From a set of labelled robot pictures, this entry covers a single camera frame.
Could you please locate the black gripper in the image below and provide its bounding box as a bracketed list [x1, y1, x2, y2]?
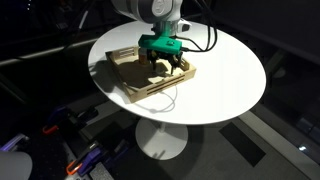
[147, 48, 183, 75]

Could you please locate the wooden slatted tray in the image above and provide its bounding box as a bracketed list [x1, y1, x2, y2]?
[105, 45, 197, 104]

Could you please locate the black floor mat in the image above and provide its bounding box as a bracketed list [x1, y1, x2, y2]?
[218, 121, 267, 168]

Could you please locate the purple grey bar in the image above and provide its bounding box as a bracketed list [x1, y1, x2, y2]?
[0, 132, 30, 153]

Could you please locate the grey rounded cylinder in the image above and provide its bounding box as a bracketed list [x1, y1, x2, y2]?
[0, 151, 34, 180]

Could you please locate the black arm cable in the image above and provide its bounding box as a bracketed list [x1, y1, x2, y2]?
[179, 0, 220, 53]

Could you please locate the white table pedestal base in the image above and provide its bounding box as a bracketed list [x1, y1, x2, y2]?
[134, 117, 190, 161]

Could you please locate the purple clamp orange handle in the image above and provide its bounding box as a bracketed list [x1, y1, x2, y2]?
[41, 105, 100, 136]

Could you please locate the grey metal rail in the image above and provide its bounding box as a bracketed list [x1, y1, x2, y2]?
[0, 37, 100, 68]

